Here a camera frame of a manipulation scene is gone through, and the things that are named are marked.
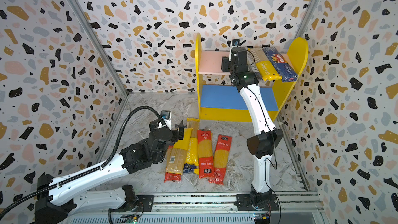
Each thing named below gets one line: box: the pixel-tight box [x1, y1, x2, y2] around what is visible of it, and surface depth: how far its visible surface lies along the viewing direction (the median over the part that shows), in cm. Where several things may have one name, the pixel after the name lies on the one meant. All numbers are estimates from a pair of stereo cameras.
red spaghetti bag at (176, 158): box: [163, 145, 187, 183], surface depth 81 cm
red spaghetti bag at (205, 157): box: [196, 129, 216, 180], surface depth 85 cm
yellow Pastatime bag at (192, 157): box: [185, 137, 199, 167], surface depth 87 cm
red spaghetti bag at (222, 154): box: [208, 134, 233, 186], surface depth 88 cm
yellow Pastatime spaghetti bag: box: [246, 47, 282, 82], surface depth 74 cm
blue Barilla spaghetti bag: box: [262, 46, 299, 83], surface depth 75 cm
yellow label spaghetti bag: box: [165, 127, 194, 176], surface depth 81 cm
